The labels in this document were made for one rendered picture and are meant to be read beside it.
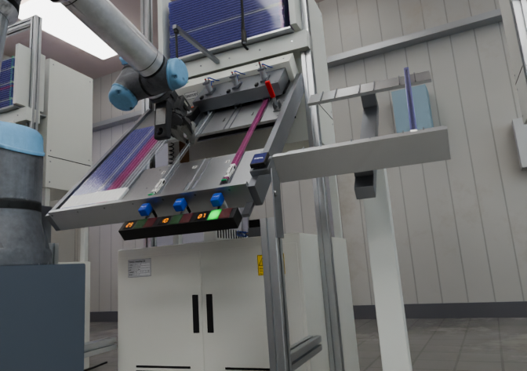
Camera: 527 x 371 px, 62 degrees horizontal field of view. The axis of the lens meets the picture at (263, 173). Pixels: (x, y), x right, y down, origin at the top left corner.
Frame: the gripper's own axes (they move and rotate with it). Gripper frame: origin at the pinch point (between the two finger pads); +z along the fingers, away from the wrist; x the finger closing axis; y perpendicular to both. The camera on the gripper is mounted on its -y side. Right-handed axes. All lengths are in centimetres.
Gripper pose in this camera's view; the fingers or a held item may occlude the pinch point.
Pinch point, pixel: (189, 143)
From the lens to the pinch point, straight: 146.5
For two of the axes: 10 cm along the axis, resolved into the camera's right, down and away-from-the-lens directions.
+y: 1.4, -7.6, 6.4
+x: -9.2, 1.4, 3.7
